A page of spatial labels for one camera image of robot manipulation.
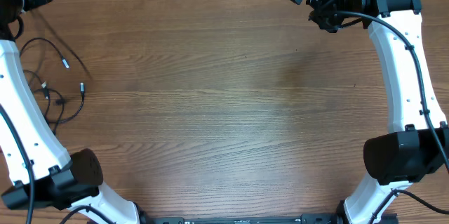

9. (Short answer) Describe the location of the thick black usb cable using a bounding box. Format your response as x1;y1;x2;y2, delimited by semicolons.
19;37;86;125

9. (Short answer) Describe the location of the thin black usb cable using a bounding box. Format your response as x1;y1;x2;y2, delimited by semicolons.
23;69;67;136

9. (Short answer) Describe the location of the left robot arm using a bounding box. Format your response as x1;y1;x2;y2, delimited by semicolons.
1;0;148;223

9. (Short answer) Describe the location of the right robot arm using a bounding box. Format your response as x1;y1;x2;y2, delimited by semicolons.
289;0;448;223

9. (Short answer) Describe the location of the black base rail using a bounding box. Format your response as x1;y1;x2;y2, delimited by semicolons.
141;213;344;224

